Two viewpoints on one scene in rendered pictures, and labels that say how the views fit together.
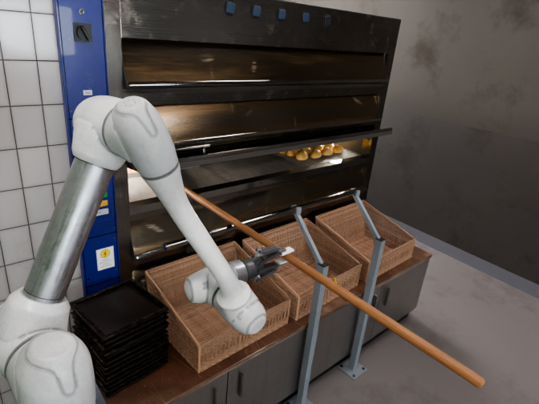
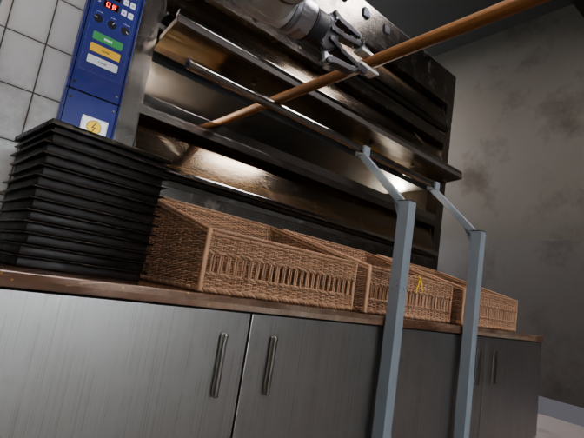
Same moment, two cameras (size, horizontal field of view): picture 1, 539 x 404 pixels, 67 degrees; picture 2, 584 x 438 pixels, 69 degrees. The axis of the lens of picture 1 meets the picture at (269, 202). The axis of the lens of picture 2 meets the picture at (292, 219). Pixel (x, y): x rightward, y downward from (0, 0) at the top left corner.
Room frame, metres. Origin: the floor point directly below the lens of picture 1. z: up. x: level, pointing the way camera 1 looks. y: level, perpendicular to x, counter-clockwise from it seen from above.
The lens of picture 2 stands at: (0.34, -0.02, 0.62)
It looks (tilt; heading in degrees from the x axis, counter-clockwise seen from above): 9 degrees up; 4
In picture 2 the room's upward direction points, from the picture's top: 9 degrees clockwise
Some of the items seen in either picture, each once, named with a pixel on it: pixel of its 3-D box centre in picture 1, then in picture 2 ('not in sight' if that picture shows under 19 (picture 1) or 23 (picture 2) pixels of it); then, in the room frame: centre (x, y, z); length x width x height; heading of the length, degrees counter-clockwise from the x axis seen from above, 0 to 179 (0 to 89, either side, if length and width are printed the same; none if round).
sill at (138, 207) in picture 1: (273, 178); (326, 175); (2.29, -0.01, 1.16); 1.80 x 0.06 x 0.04; 133
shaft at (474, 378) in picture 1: (265, 242); (335, 76); (1.42, 0.00, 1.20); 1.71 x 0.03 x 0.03; 43
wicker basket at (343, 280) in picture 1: (301, 263); (364, 275); (2.09, -0.22, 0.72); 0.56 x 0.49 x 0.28; 135
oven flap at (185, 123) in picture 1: (282, 115); (341, 99); (2.27, -0.03, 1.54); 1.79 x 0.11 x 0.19; 133
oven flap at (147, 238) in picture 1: (274, 201); (325, 204); (2.27, -0.03, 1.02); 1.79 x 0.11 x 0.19; 133
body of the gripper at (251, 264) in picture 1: (252, 267); (321, 31); (1.23, 0.04, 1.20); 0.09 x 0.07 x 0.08; 133
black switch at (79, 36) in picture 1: (83, 26); not in sight; (1.51, 0.70, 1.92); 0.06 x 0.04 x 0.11; 133
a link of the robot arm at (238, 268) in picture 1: (235, 273); (297, 15); (1.18, 0.09, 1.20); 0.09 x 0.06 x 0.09; 43
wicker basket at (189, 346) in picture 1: (218, 297); (244, 249); (1.68, 0.20, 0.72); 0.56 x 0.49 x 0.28; 135
